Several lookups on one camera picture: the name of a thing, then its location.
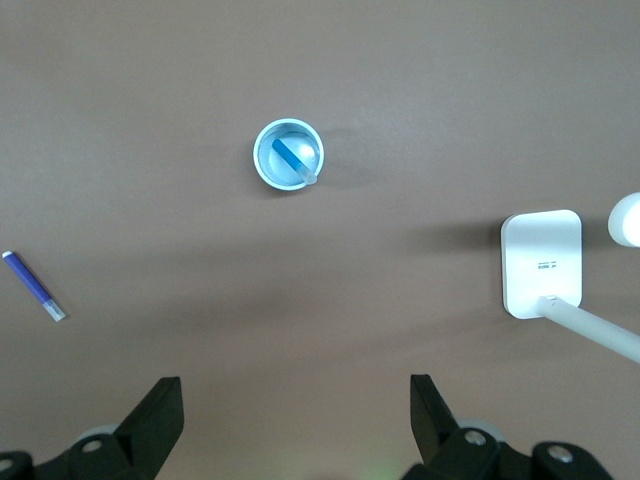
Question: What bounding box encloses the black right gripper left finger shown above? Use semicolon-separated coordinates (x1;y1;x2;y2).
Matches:
0;375;185;480

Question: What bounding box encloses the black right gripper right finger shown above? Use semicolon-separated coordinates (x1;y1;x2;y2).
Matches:
399;373;619;480

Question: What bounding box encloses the blue marker pen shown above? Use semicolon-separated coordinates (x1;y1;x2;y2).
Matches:
272;139;320;186

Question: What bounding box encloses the purple marker pen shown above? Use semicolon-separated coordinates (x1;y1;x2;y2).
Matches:
2;250;68;322

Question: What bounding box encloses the brown table cover mat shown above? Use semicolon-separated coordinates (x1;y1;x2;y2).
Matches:
0;0;640;480

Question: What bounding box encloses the white lamp stand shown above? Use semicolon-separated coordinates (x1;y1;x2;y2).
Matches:
500;192;640;366

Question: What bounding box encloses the light blue mesh cup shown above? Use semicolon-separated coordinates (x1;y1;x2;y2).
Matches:
252;117;325;193

